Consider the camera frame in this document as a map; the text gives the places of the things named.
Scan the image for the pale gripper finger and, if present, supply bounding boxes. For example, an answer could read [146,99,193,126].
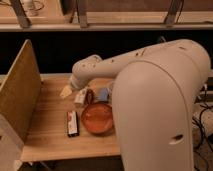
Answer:
[60,85,72,99]

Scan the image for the black and red eraser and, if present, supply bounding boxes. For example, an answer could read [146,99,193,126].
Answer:
[67,111,79,137]

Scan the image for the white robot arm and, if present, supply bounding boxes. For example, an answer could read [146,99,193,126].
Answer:
[69,39,211,171]

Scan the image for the dark brown small object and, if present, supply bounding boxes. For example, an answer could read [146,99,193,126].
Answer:
[86,89,94,104]

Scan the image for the orange bowl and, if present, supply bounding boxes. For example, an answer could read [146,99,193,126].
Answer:
[81,102,114,134]

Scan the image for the left cork board panel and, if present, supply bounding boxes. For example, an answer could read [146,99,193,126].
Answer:
[0,39,43,171]

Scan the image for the wooden shelf with metal brackets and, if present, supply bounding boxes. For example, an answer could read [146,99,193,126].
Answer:
[0,0,213,31]

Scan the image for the black cables on floor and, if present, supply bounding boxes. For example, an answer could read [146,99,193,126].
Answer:
[191,79,213,171]

